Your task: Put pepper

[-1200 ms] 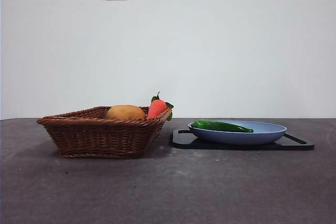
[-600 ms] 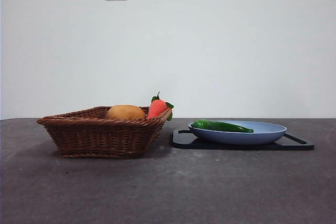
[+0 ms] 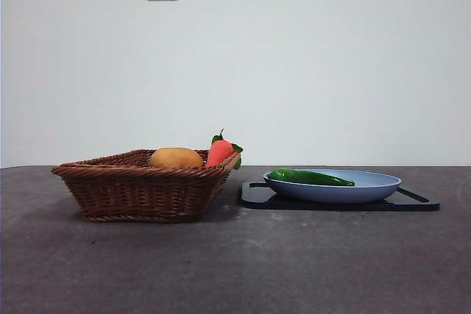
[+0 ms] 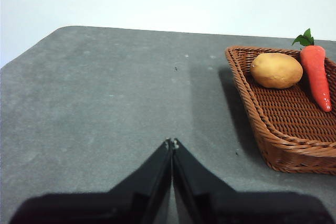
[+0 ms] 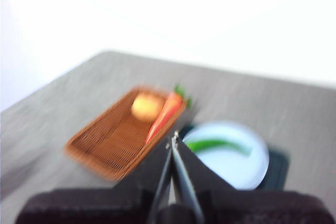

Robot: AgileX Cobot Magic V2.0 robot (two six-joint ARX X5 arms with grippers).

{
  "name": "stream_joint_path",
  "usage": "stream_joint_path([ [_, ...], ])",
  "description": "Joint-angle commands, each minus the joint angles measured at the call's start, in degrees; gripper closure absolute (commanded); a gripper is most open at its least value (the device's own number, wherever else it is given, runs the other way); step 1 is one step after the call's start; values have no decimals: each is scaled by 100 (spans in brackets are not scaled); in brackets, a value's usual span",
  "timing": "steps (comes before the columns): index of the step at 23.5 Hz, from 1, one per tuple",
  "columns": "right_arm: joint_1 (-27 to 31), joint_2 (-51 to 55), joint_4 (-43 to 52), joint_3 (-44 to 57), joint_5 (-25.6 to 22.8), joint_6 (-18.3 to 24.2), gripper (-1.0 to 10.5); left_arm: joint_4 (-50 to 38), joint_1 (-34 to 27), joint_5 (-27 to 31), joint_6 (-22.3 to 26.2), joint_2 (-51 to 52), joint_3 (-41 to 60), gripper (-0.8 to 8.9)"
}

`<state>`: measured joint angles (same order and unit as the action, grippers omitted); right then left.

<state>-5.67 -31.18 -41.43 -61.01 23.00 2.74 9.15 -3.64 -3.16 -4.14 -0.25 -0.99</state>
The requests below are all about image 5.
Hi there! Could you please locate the dark rectangular tray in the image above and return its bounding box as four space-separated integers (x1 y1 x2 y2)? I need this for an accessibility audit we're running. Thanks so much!
179 123 291 191

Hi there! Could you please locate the brown wicker basket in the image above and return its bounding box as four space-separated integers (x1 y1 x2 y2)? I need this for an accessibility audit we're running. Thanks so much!
64 84 188 183

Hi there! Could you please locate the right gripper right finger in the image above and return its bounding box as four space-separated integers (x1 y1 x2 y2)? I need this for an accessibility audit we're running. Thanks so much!
172 131 237 224

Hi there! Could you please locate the green pepper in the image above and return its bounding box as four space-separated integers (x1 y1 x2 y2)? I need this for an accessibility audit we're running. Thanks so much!
186 138 254 157

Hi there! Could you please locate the blue round plate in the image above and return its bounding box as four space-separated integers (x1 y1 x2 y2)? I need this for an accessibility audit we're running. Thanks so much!
181 121 271 191

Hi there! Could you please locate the orange toy carrot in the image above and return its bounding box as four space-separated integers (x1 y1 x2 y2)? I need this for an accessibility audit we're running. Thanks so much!
145 83 193 145

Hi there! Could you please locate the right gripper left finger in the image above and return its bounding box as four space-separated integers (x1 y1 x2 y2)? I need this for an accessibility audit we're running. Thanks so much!
112 136 174 224

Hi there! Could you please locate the yellow-brown potato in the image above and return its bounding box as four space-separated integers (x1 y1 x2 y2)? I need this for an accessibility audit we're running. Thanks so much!
131 92 164 122

